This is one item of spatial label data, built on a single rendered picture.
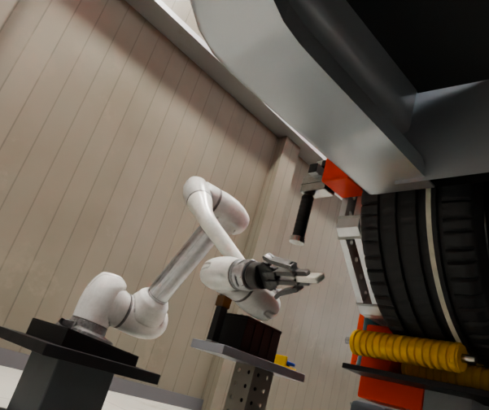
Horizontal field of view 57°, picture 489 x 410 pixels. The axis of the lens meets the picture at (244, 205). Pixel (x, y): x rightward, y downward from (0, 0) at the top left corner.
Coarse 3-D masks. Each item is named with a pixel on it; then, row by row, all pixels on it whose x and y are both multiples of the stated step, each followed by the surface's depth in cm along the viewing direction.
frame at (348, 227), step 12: (348, 204) 108; (360, 204) 105; (348, 216) 106; (360, 216) 103; (336, 228) 107; (348, 228) 105; (360, 228) 103; (348, 240) 107; (360, 240) 103; (348, 252) 107; (360, 252) 104; (348, 264) 108; (360, 264) 110; (360, 276) 110; (360, 288) 109; (360, 300) 109; (372, 300) 107; (360, 312) 110; (372, 312) 108; (384, 324) 114
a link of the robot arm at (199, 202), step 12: (204, 192) 175; (192, 204) 171; (204, 204) 168; (204, 216) 163; (204, 228) 162; (216, 228) 161; (216, 240) 159; (228, 240) 159; (228, 252) 157; (252, 300) 138; (264, 300) 140; (276, 300) 143; (252, 312) 141; (264, 312) 142; (276, 312) 144
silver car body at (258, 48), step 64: (192, 0) 57; (256, 0) 53; (320, 0) 64; (384, 0) 66; (448, 0) 63; (256, 64) 62; (320, 64) 59; (384, 64) 74; (448, 64) 74; (320, 128) 72; (384, 128) 68; (448, 128) 76; (384, 192) 85
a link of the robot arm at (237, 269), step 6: (234, 264) 129; (240, 264) 128; (246, 264) 127; (234, 270) 128; (240, 270) 126; (234, 276) 127; (240, 276) 126; (234, 282) 128; (240, 282) 127; (246, 282) 127; (234, 288) 130; (240, 288) 128; (246, 288) 127
